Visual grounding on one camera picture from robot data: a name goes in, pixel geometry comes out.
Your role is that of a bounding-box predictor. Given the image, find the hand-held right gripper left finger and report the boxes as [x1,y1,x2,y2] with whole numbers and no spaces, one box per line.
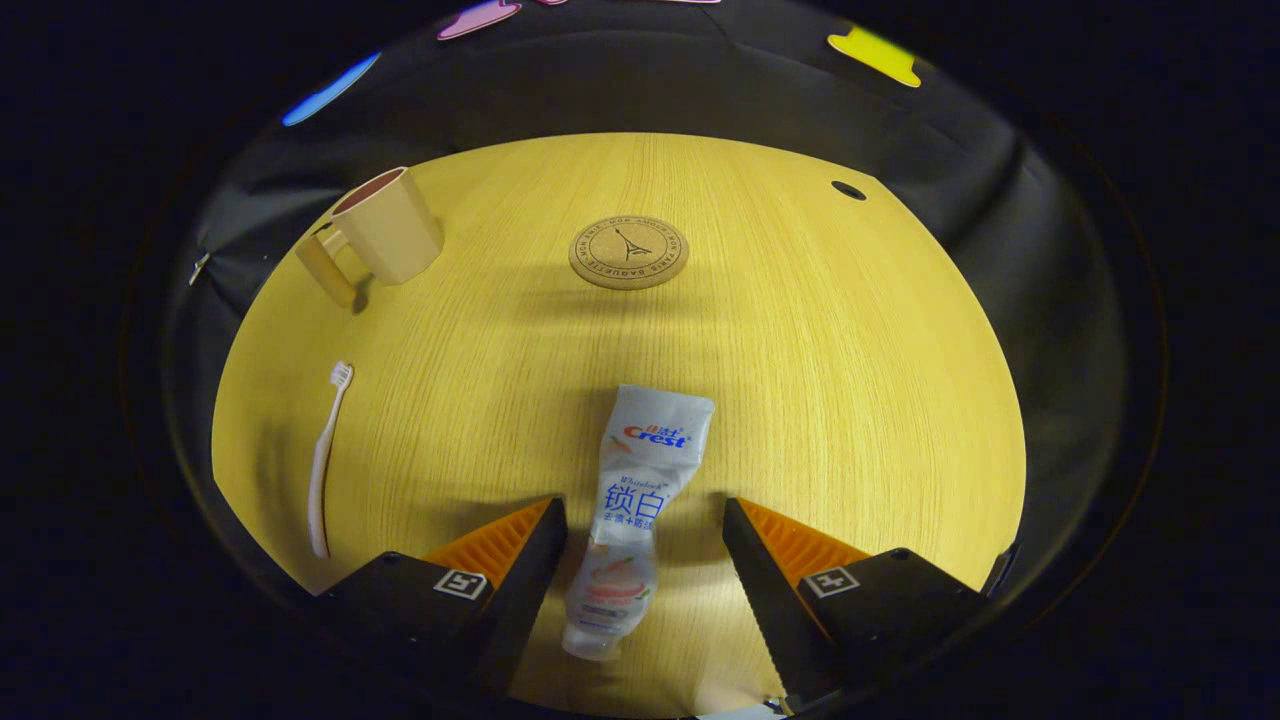
[318,497,569,701]

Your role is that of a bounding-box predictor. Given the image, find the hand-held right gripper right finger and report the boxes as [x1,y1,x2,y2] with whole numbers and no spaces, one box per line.
[722,497,991,706]

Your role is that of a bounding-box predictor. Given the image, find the white toothpaste tube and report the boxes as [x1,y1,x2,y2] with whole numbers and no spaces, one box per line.
[562,384,716,662]

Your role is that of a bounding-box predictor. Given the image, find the pink toothbrush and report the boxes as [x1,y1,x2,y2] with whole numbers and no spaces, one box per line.
[307,361,355,560]

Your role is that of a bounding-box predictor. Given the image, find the round cork coaster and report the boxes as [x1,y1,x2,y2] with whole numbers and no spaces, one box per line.
[569,215,690,291]

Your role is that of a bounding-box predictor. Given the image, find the beige cup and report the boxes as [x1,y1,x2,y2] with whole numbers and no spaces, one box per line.
[294,166,445,308]

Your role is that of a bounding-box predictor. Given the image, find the black backdrop cloth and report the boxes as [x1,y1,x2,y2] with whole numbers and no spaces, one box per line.
[160,0,1131,601]

